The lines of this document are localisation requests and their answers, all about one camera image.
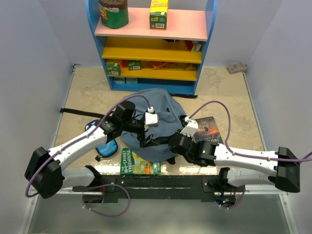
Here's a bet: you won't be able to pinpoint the blue student backpack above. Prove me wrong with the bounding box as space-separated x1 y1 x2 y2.
121 88 185 162

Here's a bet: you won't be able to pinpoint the dark two cities book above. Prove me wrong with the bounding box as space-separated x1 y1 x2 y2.
194 117 223 144

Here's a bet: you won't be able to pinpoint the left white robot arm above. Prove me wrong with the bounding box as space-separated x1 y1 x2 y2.
25 101 159 199

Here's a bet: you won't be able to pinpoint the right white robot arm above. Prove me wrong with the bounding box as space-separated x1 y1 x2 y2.
169 133 300 193

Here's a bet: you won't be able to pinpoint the blue dinosaur pencil case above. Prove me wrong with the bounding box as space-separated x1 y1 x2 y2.
84 119 118 162

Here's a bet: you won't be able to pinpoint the green treehouse book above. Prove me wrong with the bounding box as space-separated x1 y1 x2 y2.
120 148 161 175

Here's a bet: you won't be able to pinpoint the teal boxes bottom shelf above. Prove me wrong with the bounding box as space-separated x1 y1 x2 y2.
113 77 138 84

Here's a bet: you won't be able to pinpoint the green box middle shelf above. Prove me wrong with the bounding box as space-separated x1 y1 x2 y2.
127 60 142 71

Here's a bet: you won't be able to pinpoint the green box shelf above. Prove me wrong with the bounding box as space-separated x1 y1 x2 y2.
105 62 121 76
127 60 142 71

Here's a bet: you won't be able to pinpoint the green box left shelf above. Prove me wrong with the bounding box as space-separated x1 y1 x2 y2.
105 62 121 76

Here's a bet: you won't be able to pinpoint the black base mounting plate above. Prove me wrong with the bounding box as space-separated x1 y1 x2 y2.
72 174 247 204

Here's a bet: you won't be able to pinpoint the orange snack packets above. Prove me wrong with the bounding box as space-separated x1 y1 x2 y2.
150 61 196 71

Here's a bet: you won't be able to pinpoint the blue pink yellow shelf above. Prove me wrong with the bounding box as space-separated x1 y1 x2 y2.
85 0 217 96

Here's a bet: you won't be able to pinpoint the small red white box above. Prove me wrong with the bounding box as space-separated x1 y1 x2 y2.
226 61 247 74

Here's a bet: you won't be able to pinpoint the red packet middle shelf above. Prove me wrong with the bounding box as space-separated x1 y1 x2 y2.
185 40 202 53

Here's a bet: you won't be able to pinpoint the yellow green carton top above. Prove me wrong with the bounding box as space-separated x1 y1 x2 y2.
149 0 169 30

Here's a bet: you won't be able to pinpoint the green brown canister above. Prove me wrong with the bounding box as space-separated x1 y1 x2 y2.
98 0 129 29

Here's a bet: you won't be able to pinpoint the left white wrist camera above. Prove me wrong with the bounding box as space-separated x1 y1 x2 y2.
144 107 159 131

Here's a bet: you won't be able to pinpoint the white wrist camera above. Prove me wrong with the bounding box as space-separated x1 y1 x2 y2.
144 107 159 131
180 116 198 137

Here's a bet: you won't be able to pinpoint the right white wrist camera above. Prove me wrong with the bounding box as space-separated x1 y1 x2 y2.
180 116 198 137

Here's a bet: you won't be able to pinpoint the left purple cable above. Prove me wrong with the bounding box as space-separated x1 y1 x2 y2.
25 95 156 216

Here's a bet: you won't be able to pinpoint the purple cable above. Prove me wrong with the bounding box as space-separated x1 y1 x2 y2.
187 100 312 210
25 95 156 216

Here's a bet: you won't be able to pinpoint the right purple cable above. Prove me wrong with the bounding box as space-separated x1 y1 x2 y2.
187 100 312 210

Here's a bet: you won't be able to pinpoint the aluminium frame rail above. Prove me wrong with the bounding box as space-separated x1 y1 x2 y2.
24 184 296 234

